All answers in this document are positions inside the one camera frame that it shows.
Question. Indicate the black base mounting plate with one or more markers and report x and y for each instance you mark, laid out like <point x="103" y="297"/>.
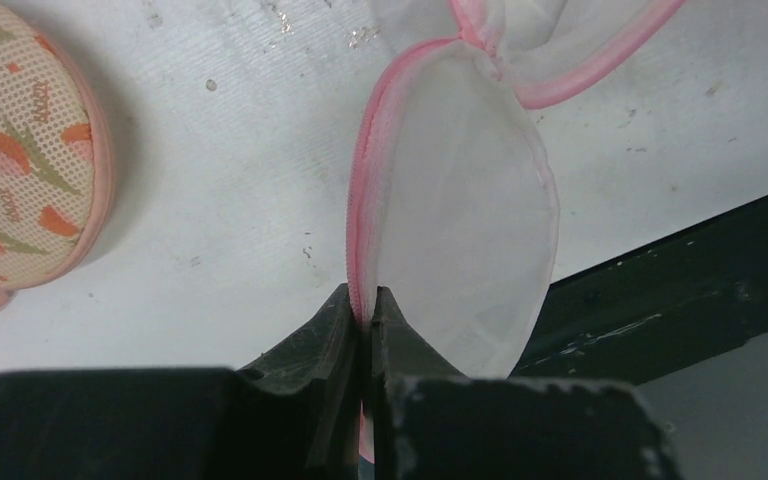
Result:
<point x="671" y="304"/>

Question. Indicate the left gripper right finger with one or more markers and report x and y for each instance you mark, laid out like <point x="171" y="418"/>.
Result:
<point x="430" y="421"/>

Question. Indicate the floral beige bra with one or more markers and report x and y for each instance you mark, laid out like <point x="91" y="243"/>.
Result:
<point x="56" y="160"/>

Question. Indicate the white mesh pink-trimmed laundry bag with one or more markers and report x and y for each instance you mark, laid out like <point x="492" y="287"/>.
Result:
<point x="452" y="204"/>

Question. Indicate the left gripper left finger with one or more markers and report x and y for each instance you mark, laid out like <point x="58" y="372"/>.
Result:
<point x="290" y="414"/>

